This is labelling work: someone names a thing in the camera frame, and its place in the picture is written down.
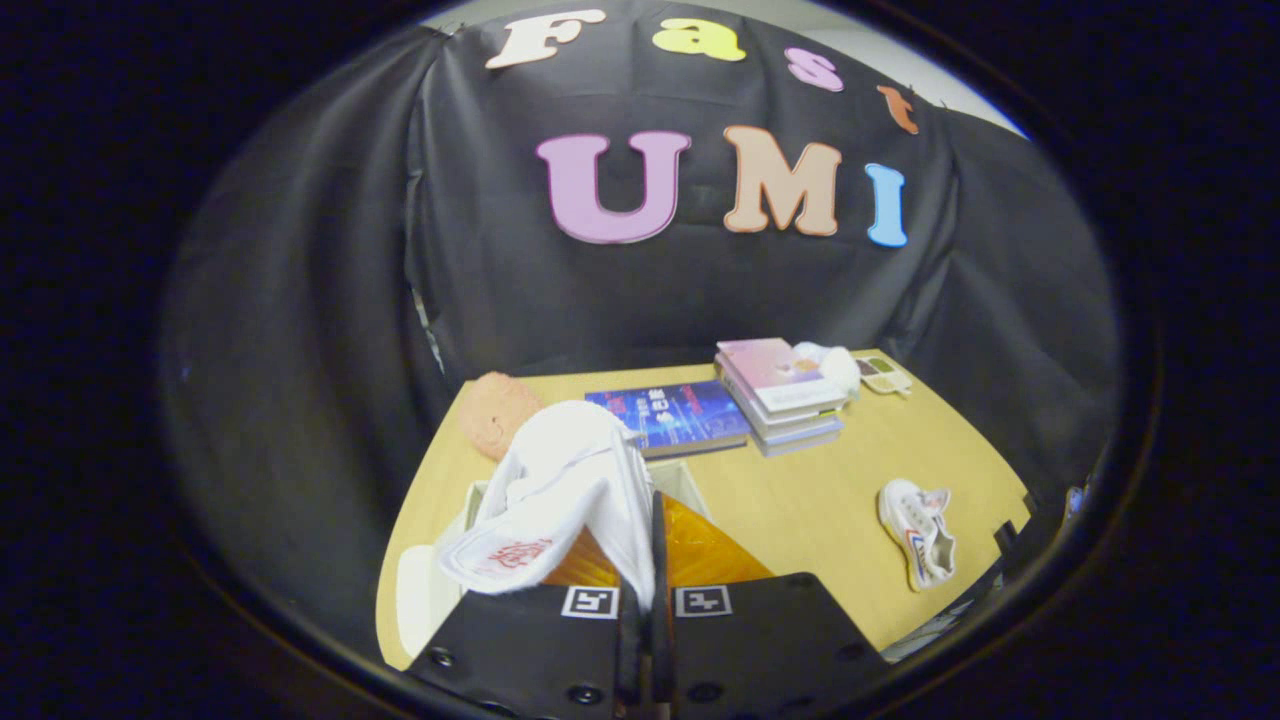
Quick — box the small colour swatch card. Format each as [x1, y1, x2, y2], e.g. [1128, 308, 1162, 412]
[856, 354, 914, 397]

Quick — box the black backdrop cloth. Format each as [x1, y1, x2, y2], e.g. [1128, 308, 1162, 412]
[160, 0, 1119, 641]

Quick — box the white canvas shoe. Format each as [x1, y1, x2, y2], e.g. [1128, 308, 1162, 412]
[436, 400, 657, 611]
[877, 477, 958, 593]

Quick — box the orange fuzzy sponge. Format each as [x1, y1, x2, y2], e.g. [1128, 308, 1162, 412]
[458, 372, 546, 462]

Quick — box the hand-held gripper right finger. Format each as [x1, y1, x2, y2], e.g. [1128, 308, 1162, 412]
[650, 489, 891, 719]

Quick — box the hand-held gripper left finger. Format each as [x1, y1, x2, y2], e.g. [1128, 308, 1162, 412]
[403, 528, 649, 719]

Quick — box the pink cover book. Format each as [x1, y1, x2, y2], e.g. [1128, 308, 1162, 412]
[715, 337, 851, 416]

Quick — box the white paperback book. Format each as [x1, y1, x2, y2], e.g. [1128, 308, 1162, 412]
[722, 380, 847, 441]

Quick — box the beige fabric storage box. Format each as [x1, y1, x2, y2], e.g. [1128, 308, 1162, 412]
[395, 458, 713, 661]

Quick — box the grey paperback book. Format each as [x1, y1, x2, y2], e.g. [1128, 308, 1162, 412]
[745, 415, 846, 459]

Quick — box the white plush ball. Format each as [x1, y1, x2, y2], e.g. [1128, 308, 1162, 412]
[793, 341, 863, 399]

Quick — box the blue cover book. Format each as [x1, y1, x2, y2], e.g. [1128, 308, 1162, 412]
[584, 378, 753, 461]

